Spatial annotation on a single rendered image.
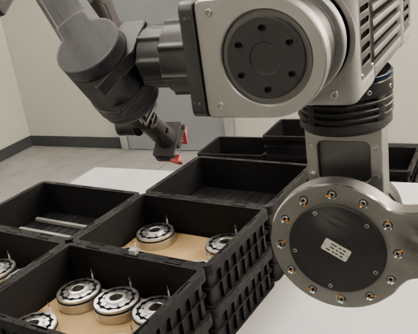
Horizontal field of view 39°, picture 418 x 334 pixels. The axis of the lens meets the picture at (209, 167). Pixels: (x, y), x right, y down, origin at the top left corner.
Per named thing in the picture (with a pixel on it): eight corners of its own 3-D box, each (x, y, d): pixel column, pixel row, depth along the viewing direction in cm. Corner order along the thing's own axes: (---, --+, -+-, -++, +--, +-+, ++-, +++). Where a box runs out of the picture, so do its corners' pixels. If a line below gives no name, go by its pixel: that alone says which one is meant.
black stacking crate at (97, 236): (273, 250, 152) (269, 210, 148) (214, 315, 129) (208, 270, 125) (149, 230, 172) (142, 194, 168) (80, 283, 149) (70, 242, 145)
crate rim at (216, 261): (270, 216, 148) (269, 207, 147) (209, 278, 125) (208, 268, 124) (143, 199, 169) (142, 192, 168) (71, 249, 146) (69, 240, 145)
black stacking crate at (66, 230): (148, 230, 172) (141, 194, 169) (79, 282, 149) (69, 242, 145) (52, 214, 193) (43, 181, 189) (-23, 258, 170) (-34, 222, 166)
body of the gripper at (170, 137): (155, 158, 161) (141, 147, 155) (163, 124, 164) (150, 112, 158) (176, 158, 158) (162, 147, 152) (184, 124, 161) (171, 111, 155)
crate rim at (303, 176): (314, 171, 172) (314, 164, 171) (270, 216, 148) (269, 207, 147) (198, 162, 192) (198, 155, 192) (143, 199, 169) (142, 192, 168)
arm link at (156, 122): (152, 129, 148) (157, 109, 150) (129, 129, 151) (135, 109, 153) (165, 141, 154) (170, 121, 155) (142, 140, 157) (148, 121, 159)
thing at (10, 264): (24, 262, 154) (23, 260, 154) (-3, 283, 145) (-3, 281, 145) (-6, 258, 158) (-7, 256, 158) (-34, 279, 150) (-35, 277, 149)
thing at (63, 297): (109, 283, 138) (109, 280, 138) (83, 307, 130) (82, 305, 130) (75, 277, 143) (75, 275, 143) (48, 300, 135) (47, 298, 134)
